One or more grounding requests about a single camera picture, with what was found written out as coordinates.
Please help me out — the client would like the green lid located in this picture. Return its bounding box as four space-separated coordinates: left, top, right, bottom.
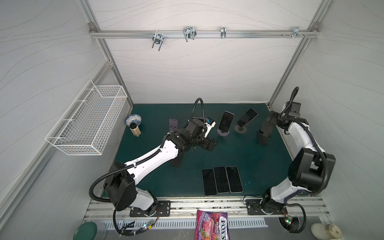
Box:
73 222 98 240

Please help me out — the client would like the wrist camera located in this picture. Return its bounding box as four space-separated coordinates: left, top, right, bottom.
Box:
288 102 301 118
204 118 216 138

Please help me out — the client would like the metal clamp middle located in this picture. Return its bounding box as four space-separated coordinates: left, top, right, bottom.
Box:
183 26 197 42

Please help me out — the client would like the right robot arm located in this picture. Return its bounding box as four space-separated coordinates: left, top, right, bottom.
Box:
257 87 336 215

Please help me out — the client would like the Fox's candy bag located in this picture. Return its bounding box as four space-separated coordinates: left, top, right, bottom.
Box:
195 210 230 240

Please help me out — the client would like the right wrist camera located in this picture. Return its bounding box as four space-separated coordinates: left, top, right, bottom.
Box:
288 102 301 118

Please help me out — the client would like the metal clamp left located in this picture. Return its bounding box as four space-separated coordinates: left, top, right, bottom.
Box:
152 33 164 51

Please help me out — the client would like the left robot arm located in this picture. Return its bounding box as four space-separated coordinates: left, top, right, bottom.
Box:
89 112 218 216

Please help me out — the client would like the white wire basket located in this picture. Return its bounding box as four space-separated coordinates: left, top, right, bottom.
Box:
45 80 127 156

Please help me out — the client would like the white-edged phone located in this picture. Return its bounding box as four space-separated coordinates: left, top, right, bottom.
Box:
226 166 243 193

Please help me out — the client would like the purple phone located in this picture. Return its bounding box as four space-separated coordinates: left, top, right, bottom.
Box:
214 167 230 194

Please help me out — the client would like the aluminium crossbar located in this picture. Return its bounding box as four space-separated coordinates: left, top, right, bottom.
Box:
90 29 320 39

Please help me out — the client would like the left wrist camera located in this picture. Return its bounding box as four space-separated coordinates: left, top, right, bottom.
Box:
204 118 216 138

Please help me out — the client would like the tilted far right phone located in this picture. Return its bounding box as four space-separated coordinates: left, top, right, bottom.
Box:
237 108 258 130

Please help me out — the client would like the upright phone on round stand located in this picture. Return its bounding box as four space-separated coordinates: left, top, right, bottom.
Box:
219 111 235 132

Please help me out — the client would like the metal clamp small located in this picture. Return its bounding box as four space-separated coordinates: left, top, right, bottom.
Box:
221 27 227 39

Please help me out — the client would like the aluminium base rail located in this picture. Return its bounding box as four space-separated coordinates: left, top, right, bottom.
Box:
83 196 331 221

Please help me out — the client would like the blue white bowl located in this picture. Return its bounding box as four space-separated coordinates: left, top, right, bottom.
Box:
125 114 142 127

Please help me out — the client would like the round stand of upright phone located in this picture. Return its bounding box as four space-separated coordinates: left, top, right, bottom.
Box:
217 129 230 137

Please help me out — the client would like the round stand of tilted phone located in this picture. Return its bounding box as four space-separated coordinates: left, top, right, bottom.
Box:
235 125 247 134

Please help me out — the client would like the white round container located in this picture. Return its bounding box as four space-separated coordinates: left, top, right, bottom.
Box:
311 223 343 240

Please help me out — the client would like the landscape phone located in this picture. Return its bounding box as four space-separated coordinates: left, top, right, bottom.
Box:
202 169 217 196

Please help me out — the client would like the metal clamp right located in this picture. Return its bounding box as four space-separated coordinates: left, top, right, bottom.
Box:
282 27 309 39

